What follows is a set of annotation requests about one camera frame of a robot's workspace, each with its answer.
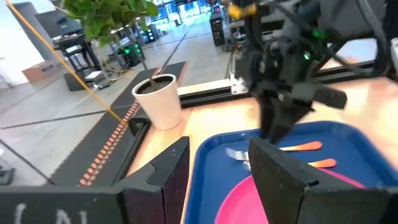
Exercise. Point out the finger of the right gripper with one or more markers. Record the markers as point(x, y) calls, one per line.
point(286, 119)
point(267, 118)

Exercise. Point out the black floor mat orange dashes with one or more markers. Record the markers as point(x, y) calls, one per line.
point(93, 146)

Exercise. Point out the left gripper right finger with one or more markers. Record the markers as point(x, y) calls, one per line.
point(280, 186)

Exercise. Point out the black side table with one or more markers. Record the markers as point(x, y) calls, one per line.
point(74, 46)

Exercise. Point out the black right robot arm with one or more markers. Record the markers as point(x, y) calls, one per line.
point(342, 15)

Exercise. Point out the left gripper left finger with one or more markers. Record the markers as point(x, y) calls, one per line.
point(168, 186)

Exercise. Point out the cardboard box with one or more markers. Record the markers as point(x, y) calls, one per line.
point(40, 71)

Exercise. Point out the black machine green lights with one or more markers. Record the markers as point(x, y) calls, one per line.
point(132, 53)

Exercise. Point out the pink plastic plate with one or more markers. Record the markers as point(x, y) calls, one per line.
point(242, 205)

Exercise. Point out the potted green tree white pot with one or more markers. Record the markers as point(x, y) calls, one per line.
point(160, 102)

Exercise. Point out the blue plastic tray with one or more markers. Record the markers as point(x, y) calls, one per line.
point(211, 174)

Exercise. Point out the black computer tower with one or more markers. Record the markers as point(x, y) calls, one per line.
point(217, 29)

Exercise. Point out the black monitor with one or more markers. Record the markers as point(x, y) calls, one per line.
point(56, 21)

